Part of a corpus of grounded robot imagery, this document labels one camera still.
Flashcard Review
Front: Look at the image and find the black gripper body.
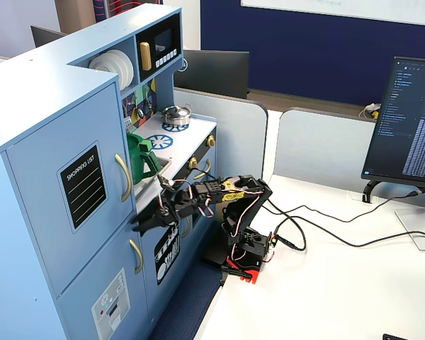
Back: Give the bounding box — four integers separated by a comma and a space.
159, 183, 204, 227

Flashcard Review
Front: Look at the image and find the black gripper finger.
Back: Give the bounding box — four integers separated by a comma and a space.
137, 204, 173, 220
130, 215, 181, 235

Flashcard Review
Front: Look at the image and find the blue toy oven door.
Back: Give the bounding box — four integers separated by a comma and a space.
189, 148, 217, 231

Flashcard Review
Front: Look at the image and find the blue door ice dispenser print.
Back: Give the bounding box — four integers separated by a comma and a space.
56, 229, 153, 340

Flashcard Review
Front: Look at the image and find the blue door shopping list print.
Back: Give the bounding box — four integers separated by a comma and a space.
4, 81, 135, 297

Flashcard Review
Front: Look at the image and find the brown wooden cabinet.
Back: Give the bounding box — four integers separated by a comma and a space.
55, 0, 107, 35

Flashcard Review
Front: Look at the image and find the steel toy sink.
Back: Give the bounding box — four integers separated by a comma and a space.
132, 157, 173, 203

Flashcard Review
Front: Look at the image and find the green plastic pitcher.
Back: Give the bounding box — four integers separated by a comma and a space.
126, 132, 161, 185

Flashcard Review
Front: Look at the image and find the small metal pot with lid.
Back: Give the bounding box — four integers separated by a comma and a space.
161, 103, 193, 127

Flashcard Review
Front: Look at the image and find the grey desk partition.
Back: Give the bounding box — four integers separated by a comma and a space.
273, 107, 378, 192
173, 87, 269, 181

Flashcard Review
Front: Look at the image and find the red table clamp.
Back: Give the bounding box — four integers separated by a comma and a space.
219, 256, 261, 284

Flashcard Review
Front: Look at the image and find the black monitor seen from behind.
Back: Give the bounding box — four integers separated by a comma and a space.
182, 49, 251, 100

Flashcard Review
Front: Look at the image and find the white toy plate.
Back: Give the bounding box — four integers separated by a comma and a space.
102, 49, 130, 86
118, 56, 135, 89
88, 52, 120, 74

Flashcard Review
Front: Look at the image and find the light blue toy kitchen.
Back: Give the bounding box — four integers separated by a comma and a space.
0, 3, 219, 340

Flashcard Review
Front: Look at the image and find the black toy microwave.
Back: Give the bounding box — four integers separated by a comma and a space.
135, 13, 181, 82

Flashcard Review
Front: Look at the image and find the small dark monitor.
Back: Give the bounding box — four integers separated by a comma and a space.
30, 25, 69, 48

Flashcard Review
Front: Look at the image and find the silver monitor stand base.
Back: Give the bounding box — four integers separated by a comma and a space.
395, 198, 425, 252

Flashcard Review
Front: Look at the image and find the large monitor showing code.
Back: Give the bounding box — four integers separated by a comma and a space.
361, 55, 425, 187

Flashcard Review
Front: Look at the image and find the whiteboard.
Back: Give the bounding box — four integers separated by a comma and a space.
240, 0, 425, 28

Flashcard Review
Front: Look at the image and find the black flat device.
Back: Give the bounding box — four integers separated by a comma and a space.
382, 332, 425, 340

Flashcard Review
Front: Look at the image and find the small wrist camera board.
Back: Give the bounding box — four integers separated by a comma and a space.
158, 174, 175, 194

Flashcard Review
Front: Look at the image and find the red white black servo wire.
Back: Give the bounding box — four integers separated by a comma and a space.
155, 178, 217, 219

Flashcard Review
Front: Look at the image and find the gold ice dispenser door handle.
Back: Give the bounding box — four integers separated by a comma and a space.
128, 239, 145, 276

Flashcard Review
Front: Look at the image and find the gold shopping list door handle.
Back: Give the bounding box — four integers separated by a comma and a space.
113, 152, 132, 203

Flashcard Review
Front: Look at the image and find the gold oven door handle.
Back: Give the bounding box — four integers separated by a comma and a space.
193, 159, 212, 180

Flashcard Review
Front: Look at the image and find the gold microwave door handle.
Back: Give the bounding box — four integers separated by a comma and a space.
140, 41, 152, 71

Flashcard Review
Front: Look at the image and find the black cable with usb plug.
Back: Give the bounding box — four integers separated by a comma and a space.
263, 191, 421, 224

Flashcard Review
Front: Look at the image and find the long black looped cable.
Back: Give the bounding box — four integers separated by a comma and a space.
274, 215, 425, 252

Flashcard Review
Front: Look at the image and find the yellow white cable bundle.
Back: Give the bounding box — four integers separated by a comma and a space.
359, 102, 380, 120

